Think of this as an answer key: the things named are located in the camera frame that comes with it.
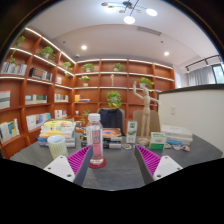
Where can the multi-bulb ceiling lamp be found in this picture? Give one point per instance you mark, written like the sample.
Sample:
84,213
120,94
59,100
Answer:
129,13

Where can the white partition with dark top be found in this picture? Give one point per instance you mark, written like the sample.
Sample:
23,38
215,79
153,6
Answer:
196,113

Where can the ceiling air vent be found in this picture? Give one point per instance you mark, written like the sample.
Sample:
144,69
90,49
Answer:
149,30

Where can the white wall switch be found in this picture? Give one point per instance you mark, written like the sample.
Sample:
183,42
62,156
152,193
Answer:
173,110

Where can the tan upholstered chair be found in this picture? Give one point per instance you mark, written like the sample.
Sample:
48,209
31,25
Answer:
138,121

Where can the yellow striped white mug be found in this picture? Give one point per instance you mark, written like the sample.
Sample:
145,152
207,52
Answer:
57,148

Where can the window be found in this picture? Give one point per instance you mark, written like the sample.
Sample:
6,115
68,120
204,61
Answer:
218,74

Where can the black ceiling track rail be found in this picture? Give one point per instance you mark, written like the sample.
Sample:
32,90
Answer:
203,61

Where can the tall green white carton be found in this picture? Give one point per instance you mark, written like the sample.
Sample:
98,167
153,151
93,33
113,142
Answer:
131,131

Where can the orange wooden shelf unit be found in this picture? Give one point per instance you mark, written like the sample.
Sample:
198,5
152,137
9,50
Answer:
43,90

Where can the stack of colourful books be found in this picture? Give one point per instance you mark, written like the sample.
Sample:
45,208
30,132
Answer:
58,130

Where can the wooden artist mannequin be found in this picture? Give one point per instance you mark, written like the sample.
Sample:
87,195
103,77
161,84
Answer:
146,110

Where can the green white tissue box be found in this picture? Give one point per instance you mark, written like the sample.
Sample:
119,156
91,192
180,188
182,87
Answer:
157,141

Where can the small round painted disc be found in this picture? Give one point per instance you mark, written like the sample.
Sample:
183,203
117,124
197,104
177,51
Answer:
168,146
126,146
186,148
177,147

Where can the clear bottle with pink label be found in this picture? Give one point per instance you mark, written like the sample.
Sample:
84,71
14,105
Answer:
95,140

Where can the stack of white boxes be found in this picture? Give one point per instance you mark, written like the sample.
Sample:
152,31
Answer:
176,131

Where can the chair with dark jacket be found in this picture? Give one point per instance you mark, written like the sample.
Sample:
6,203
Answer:
111,118

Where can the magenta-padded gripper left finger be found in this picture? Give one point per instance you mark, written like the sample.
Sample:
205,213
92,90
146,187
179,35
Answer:
58,165

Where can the stack of dark books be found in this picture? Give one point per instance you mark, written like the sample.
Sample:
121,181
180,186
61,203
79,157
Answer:
111,136

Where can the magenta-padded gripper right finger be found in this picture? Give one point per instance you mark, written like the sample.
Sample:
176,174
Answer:
166,165

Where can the recessed ceiling light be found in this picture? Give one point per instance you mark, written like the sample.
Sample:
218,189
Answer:
166,53
84,47

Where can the flat round red coaster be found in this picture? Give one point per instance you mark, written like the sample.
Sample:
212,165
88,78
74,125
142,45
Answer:
102,164

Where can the grey curtain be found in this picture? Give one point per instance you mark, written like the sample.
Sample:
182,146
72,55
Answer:
200,76

